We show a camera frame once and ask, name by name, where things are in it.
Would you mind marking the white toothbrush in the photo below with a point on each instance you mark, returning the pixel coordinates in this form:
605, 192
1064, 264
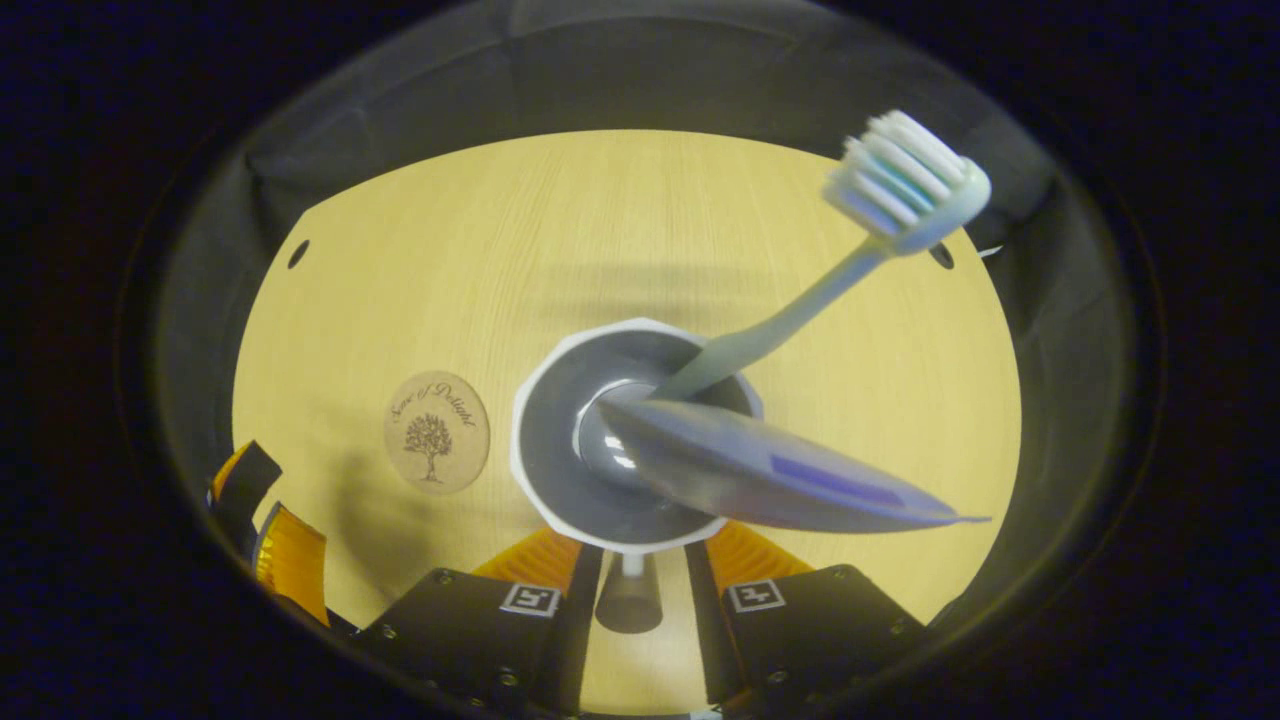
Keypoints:
790, 315

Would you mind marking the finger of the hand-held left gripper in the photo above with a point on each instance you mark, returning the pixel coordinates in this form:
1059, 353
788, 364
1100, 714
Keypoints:
295, 565
245, 480

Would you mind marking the white toothpaste tube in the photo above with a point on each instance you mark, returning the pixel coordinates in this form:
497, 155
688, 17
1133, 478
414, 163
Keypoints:
750, 470

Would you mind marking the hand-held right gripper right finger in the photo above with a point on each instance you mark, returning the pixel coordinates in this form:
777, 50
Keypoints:
810, 630

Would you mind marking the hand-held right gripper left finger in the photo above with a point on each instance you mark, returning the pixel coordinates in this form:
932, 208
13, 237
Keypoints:
460, 625

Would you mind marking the round cork coaster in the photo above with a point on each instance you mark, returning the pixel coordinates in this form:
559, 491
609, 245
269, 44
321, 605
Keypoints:
437, 432

